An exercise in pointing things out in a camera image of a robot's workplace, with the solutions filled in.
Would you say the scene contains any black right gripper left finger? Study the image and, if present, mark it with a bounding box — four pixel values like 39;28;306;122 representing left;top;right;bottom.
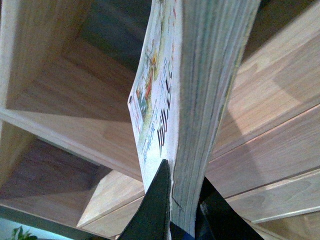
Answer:
119;159;171;240

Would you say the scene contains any right wooden shelf unit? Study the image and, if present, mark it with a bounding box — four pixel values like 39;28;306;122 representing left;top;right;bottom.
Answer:
76;4;320;240

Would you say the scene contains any left wooden shelf unit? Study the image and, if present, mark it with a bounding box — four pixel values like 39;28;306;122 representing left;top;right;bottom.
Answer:
0;0;151;236

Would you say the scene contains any white illustrated thick book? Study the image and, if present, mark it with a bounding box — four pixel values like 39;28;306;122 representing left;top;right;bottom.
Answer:
128;0;260;236

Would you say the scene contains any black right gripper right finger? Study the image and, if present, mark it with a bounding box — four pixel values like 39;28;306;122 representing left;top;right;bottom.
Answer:
198;178;262;240

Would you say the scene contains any wooden shelf unit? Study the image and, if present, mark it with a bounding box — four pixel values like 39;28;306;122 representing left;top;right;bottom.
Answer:
76;4;320;240
0;0;151;236

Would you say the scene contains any green potted plant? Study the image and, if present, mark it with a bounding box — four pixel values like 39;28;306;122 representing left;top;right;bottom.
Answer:
9;226;38;240

